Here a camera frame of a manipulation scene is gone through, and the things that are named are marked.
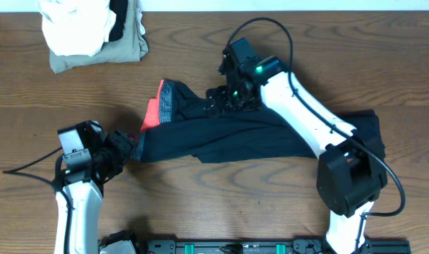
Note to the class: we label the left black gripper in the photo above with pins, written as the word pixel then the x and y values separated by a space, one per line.
pixel 122 146

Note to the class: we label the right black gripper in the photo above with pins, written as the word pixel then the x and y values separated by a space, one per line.
pixel 221 92

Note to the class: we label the black leggings with coral cuffs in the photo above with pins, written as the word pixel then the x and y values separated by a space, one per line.
pixel 178 123

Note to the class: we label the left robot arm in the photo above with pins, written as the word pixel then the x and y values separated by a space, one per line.
pixel 91 158

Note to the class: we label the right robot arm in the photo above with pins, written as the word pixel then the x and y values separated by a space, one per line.
pixel 349 180

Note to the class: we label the khaki folded garment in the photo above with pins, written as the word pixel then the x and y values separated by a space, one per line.
pixel 132 47

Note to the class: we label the white folded garment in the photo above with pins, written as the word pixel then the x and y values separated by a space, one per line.
pixel 76 27

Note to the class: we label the black folded garment on pile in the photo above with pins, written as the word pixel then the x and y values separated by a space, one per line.
pixel 120 8

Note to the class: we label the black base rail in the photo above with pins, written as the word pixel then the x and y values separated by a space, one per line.
pixel 257 247

